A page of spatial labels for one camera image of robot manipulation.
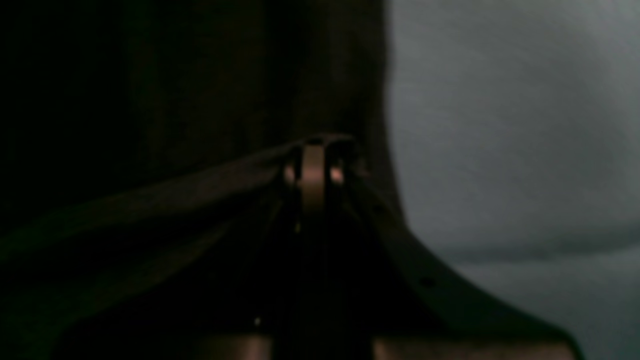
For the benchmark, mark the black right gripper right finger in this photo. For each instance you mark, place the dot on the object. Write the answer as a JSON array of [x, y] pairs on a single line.
[[347, 235]]

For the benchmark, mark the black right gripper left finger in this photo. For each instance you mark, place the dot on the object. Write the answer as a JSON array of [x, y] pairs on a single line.
[[290, 176]]

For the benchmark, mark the dark grey T-shirt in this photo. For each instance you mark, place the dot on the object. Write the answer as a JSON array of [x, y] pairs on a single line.
[[134, 131]]

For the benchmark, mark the teal table cloth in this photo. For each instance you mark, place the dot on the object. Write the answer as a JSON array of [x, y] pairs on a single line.
[[515, 132]]

